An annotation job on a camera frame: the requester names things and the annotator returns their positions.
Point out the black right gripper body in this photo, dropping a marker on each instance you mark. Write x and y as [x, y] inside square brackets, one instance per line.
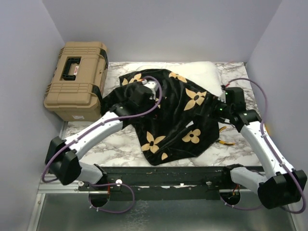
[219, 109]

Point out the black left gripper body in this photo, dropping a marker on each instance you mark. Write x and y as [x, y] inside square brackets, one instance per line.
[150, 104]

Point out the black yellow flower pillowcase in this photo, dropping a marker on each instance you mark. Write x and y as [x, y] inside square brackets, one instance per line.
[180, 127]

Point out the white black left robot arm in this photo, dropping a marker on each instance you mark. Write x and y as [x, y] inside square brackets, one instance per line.
[64, 156]

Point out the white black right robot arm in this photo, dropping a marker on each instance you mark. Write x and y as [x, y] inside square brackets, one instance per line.
[281, 184]

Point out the white pillow yellow edge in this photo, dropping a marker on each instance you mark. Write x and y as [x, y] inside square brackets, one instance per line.
[204, 74]

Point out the tan plastic tool case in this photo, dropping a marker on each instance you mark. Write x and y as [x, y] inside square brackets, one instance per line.
[76, 89]

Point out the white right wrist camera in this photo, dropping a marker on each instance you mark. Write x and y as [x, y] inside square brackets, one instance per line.
[222, 97]

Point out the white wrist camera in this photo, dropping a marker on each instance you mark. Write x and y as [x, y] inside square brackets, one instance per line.
[222, 97]
[151, 88]

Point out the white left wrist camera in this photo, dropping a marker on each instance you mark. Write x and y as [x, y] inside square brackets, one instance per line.
[151, 88]

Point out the yellow handled pliers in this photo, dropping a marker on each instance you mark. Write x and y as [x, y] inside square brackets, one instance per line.
[223, 137]

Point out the black mounting rail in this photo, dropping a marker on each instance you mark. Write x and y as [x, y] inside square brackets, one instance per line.
[163, 183]

